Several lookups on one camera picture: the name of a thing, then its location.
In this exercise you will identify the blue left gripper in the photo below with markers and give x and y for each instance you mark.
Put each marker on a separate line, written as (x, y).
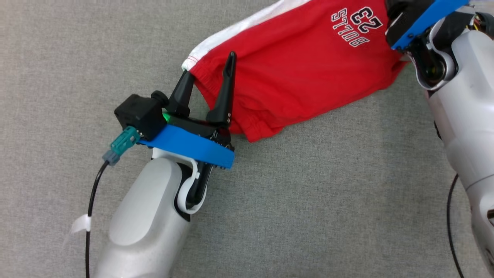
(193, 143)

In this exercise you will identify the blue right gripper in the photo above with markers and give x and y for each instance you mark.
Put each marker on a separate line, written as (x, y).
(420, 19)

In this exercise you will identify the red basketball shorts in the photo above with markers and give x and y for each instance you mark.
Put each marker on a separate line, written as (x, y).
(301, 69)

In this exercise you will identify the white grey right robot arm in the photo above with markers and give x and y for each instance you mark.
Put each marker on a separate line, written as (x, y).
(467, 116)

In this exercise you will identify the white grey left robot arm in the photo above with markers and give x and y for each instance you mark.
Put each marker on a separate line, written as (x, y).
(146, 224)

